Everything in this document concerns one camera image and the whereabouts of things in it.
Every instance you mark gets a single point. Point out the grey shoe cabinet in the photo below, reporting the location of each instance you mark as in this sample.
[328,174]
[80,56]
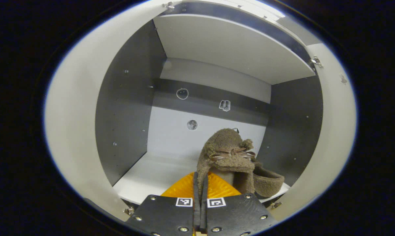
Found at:
[128,108]

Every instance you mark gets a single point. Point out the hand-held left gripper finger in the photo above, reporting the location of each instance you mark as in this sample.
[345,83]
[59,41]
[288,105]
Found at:
[196,203]
[204,209]

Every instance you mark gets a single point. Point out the grey shoe cabinet door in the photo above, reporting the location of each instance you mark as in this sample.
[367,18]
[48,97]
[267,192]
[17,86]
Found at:
[72,114]
[338,124]

